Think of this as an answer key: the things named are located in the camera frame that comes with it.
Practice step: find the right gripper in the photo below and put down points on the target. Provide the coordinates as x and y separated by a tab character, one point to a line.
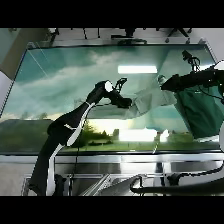
172	84

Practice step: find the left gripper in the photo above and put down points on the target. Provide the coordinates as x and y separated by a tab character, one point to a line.
122	100

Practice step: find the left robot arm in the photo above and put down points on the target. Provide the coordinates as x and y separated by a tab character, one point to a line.
66	128

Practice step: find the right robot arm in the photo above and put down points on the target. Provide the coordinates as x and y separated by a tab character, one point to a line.
200	78

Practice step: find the dark green T-shirt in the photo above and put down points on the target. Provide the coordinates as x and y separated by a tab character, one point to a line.
203	113

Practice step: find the silver frame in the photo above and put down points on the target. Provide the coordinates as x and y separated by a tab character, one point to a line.
110	160

